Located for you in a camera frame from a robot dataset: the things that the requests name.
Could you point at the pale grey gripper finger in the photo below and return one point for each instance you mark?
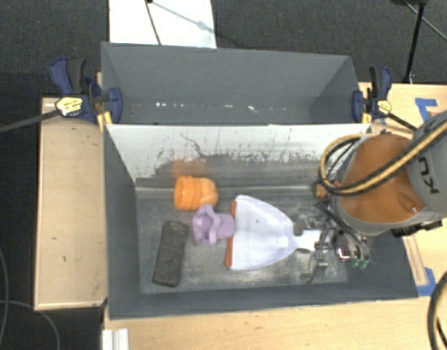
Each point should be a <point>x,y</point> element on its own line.
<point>307,225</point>
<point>317,268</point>

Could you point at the black cylinder on white bracket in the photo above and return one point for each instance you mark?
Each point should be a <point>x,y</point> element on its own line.
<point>416,228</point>

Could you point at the red-brown flat block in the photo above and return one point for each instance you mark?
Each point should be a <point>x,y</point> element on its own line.
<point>229,257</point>

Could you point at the orange plastic cup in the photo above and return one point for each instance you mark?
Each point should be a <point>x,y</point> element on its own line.
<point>194,192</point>

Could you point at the grey metal bin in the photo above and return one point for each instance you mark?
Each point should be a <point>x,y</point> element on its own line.
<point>223,86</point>

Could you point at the pale wood board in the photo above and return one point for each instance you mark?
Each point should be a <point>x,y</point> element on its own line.
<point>70,202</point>

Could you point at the dark green flat block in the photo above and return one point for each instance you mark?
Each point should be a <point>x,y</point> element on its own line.
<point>171,253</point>

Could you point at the purple toy figure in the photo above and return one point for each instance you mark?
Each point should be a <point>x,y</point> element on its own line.
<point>208,225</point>

